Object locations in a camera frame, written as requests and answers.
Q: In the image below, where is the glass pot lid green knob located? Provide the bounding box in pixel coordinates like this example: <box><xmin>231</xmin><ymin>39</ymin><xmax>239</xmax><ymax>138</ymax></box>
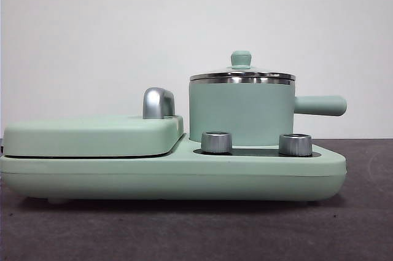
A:
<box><xmin>189</xmin><ymin>50</ymin><xmax>295</xmax><ymax>81</ymax></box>

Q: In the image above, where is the silver control knob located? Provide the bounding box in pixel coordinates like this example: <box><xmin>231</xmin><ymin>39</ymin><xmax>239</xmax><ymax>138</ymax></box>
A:
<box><xmin>278</xmin><ymin>133</ymin><xmax>313</xmax><ymax>156</ymax></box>
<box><xmin>201</xmin><ymin>131</ymin><xmax>233</xmax><ymax>154</ymax></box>

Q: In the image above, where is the mint green breakfast machine base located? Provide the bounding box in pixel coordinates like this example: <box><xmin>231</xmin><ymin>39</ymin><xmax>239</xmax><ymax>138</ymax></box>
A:
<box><xmin>0</xmin><ymin>133</ymin><xmax>348</xmax><ymax>205</ymax></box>

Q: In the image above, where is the mint green griddle lid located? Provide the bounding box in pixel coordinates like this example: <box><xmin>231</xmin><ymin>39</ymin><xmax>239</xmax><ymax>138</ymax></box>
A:
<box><xmin>2</xmin><ymin>114</ymin><xmax>185</xmax><ymax>157</ymax></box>

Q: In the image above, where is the mint green pot with handle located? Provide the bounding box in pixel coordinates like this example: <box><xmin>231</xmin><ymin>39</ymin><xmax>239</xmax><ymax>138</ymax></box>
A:
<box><xmin>187</xmin><ymin>78</ymin><xmax>348</xmax><ymax>147</ymax></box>

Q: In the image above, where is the silver griddle lid handle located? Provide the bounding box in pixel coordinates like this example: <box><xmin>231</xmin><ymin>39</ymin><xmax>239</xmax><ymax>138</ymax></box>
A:
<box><xmin>142</xmin><ymin>87</ymin><xmax>176</xmax><ymax>120</ymax></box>

